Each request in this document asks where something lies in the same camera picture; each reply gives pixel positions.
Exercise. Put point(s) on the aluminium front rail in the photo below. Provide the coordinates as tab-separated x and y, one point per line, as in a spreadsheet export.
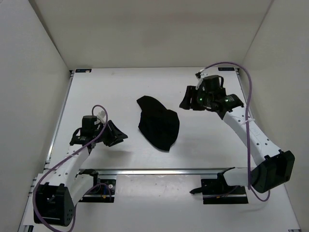
158	171

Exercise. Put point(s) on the blue corner label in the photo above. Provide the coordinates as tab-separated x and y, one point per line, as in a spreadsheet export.
83	70
226	69

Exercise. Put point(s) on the black skirt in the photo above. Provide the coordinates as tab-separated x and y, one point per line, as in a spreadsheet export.
159	125

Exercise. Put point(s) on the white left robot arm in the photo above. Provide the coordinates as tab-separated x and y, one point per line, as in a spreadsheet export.
59	190

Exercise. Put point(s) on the right blue corner label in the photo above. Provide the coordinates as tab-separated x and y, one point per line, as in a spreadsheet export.
226	69

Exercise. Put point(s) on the aluminium left side rail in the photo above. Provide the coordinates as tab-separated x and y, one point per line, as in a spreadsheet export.
52	143

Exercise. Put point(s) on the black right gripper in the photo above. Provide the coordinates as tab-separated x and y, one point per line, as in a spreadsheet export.
188	102

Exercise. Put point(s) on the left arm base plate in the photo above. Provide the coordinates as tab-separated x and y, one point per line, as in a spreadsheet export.
105	187

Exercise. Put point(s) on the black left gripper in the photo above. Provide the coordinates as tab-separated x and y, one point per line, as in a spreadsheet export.
112	141

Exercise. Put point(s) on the aluminium right side rail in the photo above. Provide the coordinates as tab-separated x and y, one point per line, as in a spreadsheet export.
242	86

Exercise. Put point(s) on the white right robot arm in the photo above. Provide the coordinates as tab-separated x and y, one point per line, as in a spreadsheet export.
273	165

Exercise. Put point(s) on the aluminium rail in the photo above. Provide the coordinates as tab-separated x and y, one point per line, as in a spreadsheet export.
158	171
52	143
242	86

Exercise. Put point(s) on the left blue corner label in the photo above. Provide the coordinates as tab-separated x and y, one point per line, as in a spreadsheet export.
83	70

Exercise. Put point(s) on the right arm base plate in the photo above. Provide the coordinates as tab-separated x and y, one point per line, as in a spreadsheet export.
216	191

